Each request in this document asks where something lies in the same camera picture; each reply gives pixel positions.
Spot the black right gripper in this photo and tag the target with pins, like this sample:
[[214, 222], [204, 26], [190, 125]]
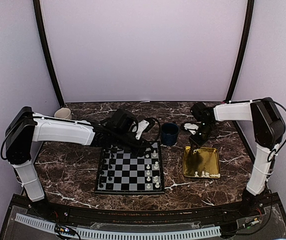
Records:
[[197, 142]]

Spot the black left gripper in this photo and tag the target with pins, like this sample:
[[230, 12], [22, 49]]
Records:
[[144, 144]]

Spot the black and white chessboard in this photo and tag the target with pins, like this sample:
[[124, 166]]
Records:
[[120, 172]]

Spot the white chess king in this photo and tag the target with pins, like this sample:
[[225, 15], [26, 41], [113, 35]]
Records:
[[156, 165]]

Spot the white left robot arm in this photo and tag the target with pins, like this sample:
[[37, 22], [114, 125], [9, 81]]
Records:
[[122, 130]]

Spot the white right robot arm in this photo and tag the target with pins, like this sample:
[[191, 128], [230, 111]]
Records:
[[269, 129]]

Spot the white chess piece on tray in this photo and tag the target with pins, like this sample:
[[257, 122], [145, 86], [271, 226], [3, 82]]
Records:
[[204, 174]]

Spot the gold metal tray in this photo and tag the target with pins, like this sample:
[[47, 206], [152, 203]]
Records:
[[203, 159]]

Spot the dark blue enamel mug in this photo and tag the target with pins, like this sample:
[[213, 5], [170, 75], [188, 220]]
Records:
[[169, 134]]

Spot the grey ceramic cup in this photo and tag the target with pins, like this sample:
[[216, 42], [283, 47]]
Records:
[[63, 113]]

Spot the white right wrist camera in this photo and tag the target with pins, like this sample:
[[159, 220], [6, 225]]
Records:
[[186, 126]]

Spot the black front rail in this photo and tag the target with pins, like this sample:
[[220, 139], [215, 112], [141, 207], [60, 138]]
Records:
[[74, 213]]

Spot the white perforated cable duct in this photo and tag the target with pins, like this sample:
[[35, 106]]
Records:
[[115, 231]]

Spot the black right frame post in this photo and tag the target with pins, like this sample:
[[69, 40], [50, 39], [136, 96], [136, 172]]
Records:
[[242, 50]]

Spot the black frame post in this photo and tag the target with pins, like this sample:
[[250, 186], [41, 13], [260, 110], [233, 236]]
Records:
[[242, 50], [46, 52]]

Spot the black left frame post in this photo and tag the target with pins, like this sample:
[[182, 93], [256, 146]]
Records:
[[46, 52]]

